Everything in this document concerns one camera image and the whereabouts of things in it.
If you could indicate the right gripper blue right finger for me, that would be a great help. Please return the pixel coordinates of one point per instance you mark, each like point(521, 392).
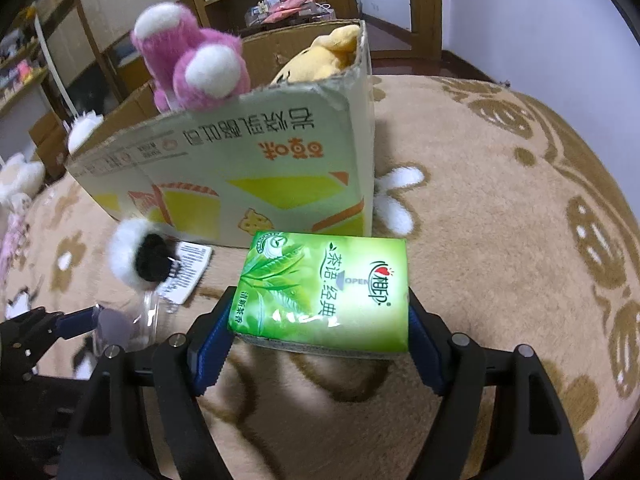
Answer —
point(529, 434)

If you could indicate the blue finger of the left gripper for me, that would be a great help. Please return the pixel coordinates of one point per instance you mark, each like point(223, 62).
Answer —
point(77, 323)

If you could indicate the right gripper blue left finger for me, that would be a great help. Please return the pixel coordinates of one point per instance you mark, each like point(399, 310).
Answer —
point(109, 436)

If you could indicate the green tissue pack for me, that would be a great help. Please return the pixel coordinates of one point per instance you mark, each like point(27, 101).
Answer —
point(330, 294)

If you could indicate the pink plush bear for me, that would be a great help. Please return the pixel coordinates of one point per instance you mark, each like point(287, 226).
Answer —
point(193, 68)

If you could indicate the yellow dog plush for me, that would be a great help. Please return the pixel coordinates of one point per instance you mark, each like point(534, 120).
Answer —
point(327, 56)

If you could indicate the white printed label tag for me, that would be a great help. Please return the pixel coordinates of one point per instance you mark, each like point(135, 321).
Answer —
point(192, 262)

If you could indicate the cream brown plush toy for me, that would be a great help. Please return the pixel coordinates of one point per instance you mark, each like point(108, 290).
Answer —
point(18, 175)

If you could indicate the brown cardboard box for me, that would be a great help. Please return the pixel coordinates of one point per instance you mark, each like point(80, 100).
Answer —
point(50, 139)

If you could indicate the white round plush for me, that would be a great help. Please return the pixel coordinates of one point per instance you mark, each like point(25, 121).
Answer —
point(81, 130)

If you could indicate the beige floral blanket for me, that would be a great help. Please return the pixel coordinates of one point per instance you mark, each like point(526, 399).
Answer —
point(516, 233)

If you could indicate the white figure display shelf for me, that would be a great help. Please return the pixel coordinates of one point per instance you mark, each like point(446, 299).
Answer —
point(27, 64)

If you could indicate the open cardboard box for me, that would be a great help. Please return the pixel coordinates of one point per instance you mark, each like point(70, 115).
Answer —
point(293, 154)

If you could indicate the large wooden wardrobe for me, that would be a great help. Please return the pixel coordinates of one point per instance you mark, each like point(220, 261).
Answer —
point(89, 47)

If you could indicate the small black side table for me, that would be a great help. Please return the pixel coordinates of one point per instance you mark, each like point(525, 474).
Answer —
point(261, 19)

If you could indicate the pink cloth on table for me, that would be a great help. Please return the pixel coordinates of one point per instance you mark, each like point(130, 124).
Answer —
point(287, 7)

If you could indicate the wooden door with mirror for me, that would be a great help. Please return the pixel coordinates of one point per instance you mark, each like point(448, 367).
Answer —
point(398, 29)

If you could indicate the white black pompom keychain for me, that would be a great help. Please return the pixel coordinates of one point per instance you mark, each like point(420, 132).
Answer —
point(141, 255)

